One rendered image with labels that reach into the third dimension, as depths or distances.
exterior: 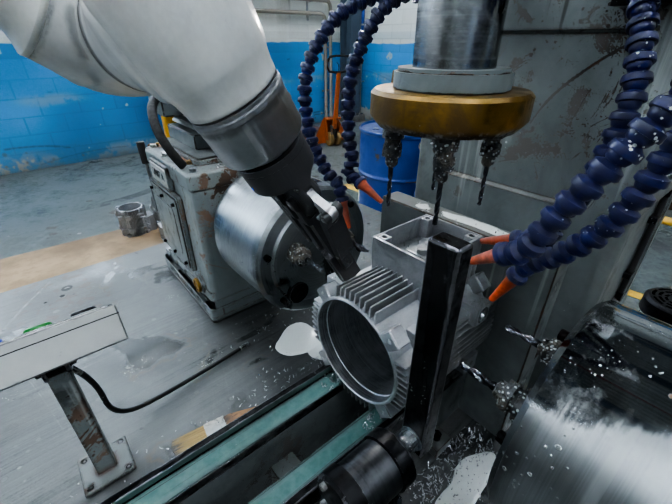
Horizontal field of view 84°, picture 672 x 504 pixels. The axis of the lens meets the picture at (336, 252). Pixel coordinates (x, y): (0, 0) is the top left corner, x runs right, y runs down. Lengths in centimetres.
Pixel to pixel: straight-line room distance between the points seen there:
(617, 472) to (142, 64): 45
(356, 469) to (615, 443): 21
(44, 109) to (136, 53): 552
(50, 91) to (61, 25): 541
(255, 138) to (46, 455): 65
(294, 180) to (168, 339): 63
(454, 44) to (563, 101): 24
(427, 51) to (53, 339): 54
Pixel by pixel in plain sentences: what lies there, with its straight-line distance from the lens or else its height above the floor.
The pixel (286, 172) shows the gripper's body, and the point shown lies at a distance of 37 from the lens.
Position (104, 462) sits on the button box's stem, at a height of 83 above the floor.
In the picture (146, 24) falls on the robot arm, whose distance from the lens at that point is 31.
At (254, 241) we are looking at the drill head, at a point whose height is 109.
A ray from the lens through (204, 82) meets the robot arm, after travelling 31.
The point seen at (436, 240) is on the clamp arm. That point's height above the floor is 125.
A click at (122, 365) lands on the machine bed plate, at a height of 80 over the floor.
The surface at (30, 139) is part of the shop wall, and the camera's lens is 587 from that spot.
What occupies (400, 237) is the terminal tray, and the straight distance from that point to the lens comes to 56.
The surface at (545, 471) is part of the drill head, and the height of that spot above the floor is 108.
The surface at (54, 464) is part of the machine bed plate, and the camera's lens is 81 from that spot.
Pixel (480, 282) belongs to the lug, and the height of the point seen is 108.
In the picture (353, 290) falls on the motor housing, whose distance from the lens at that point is 47.
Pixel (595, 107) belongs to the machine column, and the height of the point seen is 131.
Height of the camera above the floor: 138
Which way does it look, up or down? 30 degrees down
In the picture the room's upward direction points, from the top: straight up
